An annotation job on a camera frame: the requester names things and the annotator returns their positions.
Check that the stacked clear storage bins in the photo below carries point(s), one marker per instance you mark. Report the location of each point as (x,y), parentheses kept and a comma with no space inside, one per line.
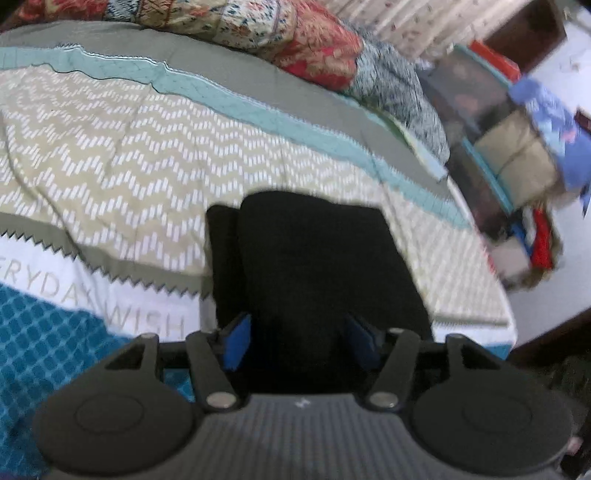
(469,95)

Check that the grey blue knitted blanket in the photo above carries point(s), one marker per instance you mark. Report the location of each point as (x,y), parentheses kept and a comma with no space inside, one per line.
(388,82)

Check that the black pants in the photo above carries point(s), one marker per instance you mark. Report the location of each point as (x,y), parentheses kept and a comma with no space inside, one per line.
(302,269)

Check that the clear bin teal lid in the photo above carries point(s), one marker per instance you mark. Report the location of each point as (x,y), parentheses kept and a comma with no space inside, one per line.
(486,198)

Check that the red patchwork quilt roll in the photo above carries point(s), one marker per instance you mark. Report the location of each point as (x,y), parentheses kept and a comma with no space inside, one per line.
(301,37)

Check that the floral pleated curtain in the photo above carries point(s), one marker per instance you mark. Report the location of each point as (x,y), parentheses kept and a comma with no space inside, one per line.
(427,29)

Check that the chevron patterned bedspread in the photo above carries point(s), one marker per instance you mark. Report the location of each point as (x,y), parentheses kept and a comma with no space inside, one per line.
(116,139)

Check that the red folded garment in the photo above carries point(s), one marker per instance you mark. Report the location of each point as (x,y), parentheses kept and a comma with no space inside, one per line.
(542,257)

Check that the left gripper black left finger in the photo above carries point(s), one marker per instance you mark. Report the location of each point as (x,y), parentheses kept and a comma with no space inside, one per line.
(234,341)

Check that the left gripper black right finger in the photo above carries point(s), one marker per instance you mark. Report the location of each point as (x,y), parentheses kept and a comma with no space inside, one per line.
(367,341)

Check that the blue printed cloth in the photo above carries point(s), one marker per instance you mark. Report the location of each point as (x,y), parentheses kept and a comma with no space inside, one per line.
(566,141)

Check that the white cardboard box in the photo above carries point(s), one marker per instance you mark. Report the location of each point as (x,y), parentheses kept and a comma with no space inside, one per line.
(510,260)

